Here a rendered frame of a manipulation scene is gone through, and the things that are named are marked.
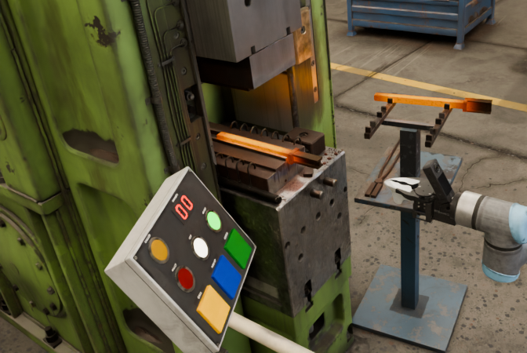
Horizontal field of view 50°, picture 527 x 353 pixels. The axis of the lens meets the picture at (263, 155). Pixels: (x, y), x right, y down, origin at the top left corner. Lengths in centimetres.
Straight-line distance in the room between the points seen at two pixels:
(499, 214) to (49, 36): 127
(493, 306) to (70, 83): 193
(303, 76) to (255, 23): 52
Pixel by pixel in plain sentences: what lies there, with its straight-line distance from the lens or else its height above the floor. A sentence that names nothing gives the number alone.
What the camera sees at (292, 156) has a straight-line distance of 175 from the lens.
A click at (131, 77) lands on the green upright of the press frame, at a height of 140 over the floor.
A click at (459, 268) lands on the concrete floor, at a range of 286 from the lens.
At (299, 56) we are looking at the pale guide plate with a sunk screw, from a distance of 193.
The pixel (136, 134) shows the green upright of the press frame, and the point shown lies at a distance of 148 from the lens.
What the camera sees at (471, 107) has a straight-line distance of 217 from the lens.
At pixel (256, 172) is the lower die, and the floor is 98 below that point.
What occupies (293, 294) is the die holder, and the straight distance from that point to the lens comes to 191.
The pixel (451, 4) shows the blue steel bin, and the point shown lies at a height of 38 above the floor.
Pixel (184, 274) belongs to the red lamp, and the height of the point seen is 110.
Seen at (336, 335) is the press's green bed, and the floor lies 15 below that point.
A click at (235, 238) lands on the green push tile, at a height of 103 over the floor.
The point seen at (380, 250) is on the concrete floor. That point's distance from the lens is 293.
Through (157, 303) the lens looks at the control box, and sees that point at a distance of 120.
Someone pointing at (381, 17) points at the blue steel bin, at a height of 20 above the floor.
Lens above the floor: 188
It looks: 29 degrees down
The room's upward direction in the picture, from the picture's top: 8 degrees counter-clockwise
